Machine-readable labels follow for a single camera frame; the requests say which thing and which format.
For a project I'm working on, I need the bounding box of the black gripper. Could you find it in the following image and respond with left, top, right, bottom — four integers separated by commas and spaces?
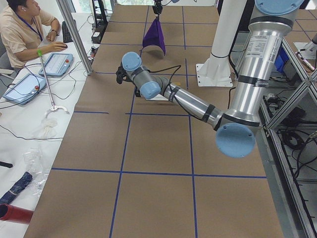
152, 0, 162, 17

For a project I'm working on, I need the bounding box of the purple towel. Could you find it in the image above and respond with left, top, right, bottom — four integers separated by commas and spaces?
142, 18, 166, 55

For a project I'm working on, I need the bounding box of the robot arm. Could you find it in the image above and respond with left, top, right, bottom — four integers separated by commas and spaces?
116, 0, 301, 158

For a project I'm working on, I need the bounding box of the black keyboard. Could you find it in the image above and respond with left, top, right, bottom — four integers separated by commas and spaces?
61, 21, 73, 43

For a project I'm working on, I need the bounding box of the upper teach pendant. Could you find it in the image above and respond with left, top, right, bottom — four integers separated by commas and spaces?
44, 53, 73, 77

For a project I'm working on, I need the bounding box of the teach pendant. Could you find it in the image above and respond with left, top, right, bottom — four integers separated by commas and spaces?
44, 53, 73, 77
3, 73, 46, 105

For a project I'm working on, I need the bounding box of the blue storage bin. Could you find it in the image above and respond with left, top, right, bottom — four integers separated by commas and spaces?
274, 47, 289, 72

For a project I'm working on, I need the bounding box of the seated person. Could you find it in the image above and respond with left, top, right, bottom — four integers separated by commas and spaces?
0, 0, 65, 69

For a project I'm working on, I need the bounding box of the reacher grabber stick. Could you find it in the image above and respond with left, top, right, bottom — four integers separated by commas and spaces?
36, 49, 70, 118

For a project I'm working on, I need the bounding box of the lower teach pendant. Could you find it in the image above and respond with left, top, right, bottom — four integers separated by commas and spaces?
3, 73, 46, 105

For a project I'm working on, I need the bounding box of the clear plastic bag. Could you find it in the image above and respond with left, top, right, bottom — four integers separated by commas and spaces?
23, 148, 50, 197

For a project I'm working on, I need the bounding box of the folded blue umbrella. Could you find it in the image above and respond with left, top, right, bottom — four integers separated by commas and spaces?
0, 172, 33, 205

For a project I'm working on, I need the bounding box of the red cylinder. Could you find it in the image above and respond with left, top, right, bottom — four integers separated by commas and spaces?
0, 204, 34, 224

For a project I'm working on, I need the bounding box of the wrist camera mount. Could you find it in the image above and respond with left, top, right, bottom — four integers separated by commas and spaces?
116, 65, 127, 84

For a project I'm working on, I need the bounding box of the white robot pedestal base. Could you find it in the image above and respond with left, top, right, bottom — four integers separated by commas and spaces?
196, 0, 248, 87

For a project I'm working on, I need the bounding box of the grey aluminium frame post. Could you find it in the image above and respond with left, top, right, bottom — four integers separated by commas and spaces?
56, 0, 93, 75

